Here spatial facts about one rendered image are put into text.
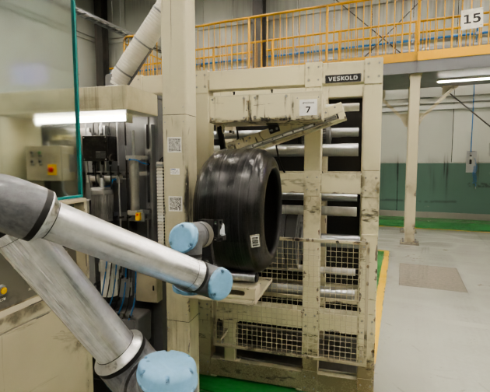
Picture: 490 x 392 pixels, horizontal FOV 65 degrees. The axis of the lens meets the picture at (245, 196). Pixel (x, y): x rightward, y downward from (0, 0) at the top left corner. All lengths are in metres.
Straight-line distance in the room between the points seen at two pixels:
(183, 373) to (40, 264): 0.42
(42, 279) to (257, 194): 0.90
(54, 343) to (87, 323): 0.72
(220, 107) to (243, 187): 0.65
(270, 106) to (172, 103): 0.50
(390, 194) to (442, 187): 1.25
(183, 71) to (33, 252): 1.20
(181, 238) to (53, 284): 0.37
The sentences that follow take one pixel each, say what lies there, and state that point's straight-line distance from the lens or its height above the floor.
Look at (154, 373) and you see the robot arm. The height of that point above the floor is 0.92.
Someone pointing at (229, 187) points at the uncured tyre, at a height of 1.32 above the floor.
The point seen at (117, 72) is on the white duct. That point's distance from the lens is 2.45.
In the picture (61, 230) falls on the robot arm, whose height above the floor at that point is 1.28.
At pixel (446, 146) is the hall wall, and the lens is 10.94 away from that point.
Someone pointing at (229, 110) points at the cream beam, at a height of 1.70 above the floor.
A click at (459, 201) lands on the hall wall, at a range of 10.95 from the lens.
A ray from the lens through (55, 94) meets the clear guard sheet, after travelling 1.77.
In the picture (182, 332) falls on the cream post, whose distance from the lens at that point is 2.08.
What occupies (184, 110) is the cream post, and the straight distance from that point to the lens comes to 1.90.
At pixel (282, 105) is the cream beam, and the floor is 1.72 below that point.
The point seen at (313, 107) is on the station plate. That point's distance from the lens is 1.99.
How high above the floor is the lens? 1.42
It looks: 5 degrees down
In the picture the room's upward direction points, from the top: straight up
